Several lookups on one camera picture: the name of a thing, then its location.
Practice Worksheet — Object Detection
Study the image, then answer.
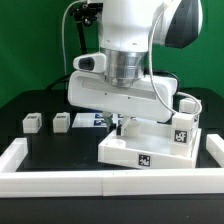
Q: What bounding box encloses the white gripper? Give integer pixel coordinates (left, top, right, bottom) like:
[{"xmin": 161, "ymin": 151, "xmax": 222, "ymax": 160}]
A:
[{"xmin": 68, "ymin": 53, "xmax": 178, "ymax": 136}]

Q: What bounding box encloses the white square table top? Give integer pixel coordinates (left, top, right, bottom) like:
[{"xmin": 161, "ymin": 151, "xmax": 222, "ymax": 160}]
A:
[{"xmin": 98, "ymin": 123, "xmax": 201, "ymax": 169}]

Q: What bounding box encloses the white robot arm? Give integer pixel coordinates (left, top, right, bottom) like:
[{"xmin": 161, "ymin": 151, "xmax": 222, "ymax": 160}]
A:
[{"xmin": 68, "ymin": 0, "xmax": 203, "ymax": 135}]

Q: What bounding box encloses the white marker sheet with tags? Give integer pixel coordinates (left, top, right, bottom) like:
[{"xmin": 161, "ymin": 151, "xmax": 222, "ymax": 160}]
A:
[{"xmin": 72, "ymin": 112, "xmax": 126, "ymax": 128}]

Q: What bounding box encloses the white U-shaped fence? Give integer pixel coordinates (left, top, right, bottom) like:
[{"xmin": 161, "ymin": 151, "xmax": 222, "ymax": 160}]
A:
[{"xmin": 0, "ymin": 138, "xmax": 224, "ymax": 198}]

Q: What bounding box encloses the black cable bundle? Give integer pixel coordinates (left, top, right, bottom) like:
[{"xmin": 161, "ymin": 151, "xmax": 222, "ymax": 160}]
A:
[{"xmin": 45, "ymin": 73, "xmax": 73, "ymax": 91}]

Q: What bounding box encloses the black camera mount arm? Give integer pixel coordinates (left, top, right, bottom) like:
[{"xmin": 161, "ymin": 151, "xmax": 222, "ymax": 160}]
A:
[{"xmin": 69, "ymin": 3, "xmax": 103, "ymax": 54}]

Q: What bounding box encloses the white cable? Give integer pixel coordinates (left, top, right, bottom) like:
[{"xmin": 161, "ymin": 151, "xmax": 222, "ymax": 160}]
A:
[{"xmin": 61, "ymin": 0, "xmax": 84, "ymax": 90}]

